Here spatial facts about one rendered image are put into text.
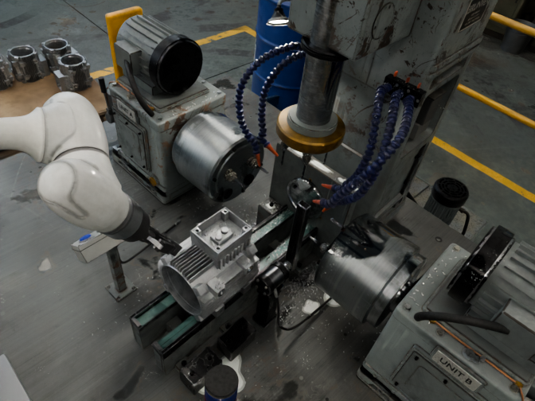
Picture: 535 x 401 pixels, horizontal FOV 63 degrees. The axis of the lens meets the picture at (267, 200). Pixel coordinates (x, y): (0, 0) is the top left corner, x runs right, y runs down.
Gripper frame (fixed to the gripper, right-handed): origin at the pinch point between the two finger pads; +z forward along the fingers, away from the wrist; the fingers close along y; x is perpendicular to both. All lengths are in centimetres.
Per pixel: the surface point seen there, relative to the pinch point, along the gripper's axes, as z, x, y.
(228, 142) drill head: 13.7, -32.3, 17.1
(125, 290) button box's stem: 23.4, 21.5, 16.2
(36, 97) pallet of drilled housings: 110, 2, 229
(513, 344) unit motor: 2, -30, -70
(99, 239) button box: -1.8, 10.6, 16.3
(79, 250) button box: -4.6, 15.5, 16.5
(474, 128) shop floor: 251, -209, 8
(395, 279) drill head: 15, -29, -45
